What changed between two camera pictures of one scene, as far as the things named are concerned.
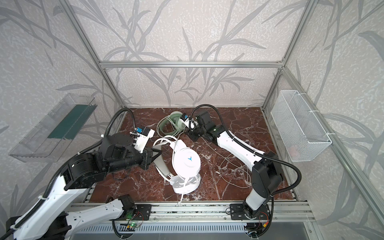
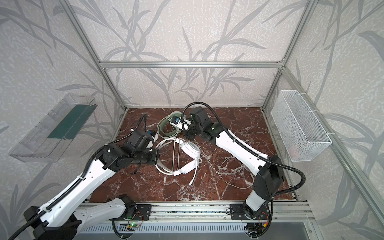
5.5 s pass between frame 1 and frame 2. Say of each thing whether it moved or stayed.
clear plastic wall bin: stayed
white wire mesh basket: stayed
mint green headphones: stayed
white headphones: moved
